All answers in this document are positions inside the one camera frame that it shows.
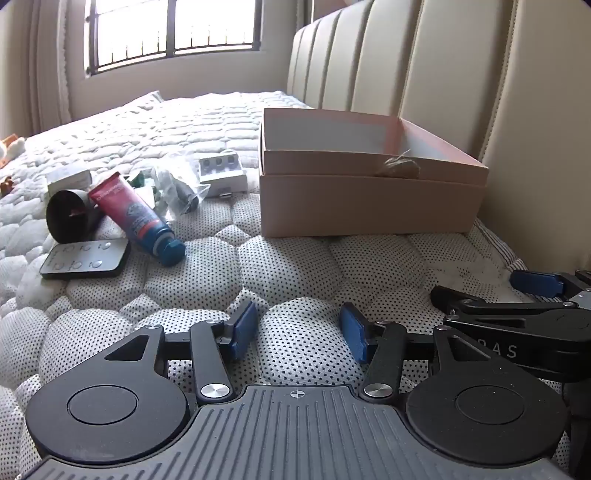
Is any black cylinder container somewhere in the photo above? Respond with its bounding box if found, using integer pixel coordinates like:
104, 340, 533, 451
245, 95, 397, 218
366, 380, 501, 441
45, 188, 105, 244

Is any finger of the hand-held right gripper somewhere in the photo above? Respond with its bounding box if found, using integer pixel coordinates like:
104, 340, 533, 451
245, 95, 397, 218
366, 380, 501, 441
429, 285, 580, 319
509, 269, 591, 301

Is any quilted white mattress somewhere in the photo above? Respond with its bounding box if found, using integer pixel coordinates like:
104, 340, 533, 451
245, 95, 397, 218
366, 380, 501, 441
0, 90, 591, 480

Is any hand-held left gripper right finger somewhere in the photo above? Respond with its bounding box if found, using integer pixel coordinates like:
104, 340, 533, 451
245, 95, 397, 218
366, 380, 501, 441
338, 304, 495, 403

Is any small white box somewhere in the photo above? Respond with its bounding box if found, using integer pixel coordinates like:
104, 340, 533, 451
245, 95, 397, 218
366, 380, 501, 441
46, 168, 93, 197

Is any white duck plush toy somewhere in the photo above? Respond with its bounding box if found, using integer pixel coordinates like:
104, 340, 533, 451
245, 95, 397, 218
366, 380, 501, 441
0, 134, 26, 167

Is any barred window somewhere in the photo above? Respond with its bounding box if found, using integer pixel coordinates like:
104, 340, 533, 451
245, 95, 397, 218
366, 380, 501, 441
83, 0, 264, 77

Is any green plastic item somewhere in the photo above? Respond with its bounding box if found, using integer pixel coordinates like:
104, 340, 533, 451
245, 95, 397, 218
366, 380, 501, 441
128, 168, 160, 201

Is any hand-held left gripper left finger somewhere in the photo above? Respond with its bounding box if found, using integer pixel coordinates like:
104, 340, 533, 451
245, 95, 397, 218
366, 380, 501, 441
104, 301, 259, 407

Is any beige curtain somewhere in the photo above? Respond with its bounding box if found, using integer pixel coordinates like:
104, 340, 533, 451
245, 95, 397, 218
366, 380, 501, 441
28, 0, 75, 130

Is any white plastic tray box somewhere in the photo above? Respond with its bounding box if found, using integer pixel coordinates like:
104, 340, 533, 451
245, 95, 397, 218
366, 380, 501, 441
198, 151, 247, 199

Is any pink cardboard box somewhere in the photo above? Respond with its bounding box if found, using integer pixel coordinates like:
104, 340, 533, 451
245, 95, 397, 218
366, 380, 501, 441
259, 107, 490, 239

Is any black remote control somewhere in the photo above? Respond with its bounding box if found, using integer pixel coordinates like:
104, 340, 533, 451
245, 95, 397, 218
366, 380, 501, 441
39, 240, 131, 280

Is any clear plastic bag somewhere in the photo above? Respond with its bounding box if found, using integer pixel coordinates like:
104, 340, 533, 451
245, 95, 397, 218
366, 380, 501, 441
150, 161, 211, 217

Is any pink and blue tube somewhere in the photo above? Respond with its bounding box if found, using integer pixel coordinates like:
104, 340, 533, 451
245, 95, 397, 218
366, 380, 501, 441
88, 172, 187, 267

